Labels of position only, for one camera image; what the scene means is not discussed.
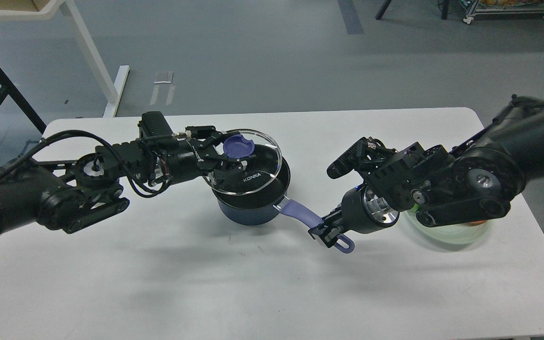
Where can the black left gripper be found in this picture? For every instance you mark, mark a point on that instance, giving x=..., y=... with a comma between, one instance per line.
x=185, y=156

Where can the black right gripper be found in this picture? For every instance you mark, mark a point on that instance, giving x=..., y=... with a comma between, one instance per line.
x=361, y=211

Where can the glass pot lid purple knob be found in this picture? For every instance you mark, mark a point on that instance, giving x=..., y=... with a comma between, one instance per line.
x=264, y=155

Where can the dark blue saucepan purple handle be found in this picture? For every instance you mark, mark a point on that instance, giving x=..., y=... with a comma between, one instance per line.
x=265, y=205

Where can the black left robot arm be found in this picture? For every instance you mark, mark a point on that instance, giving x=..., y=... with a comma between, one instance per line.
x=72, y=195

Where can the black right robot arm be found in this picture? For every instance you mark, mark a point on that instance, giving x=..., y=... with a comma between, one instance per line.
x=474, y=181

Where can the translucent green plate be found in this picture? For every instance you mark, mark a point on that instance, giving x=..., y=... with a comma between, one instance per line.
x=457, y=235

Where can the toy carrot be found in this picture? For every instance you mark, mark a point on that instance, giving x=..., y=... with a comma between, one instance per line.
x=475, y=223

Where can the metal rack with casters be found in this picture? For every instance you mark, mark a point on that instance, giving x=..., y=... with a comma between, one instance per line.
x=473, y=8

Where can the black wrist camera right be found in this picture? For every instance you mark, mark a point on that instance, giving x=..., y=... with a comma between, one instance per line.
x=353, y=158

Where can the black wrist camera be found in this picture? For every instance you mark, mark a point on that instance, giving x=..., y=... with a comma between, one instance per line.
x=353, y=158
x=154, y=124

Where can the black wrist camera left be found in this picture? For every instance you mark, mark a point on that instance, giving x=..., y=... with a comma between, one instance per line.
x=154, y=124

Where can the white floor bracket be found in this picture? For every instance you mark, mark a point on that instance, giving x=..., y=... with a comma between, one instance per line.
x=163, y=88

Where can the white table leg frame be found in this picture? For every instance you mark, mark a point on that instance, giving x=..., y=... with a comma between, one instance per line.
x=44, y=10

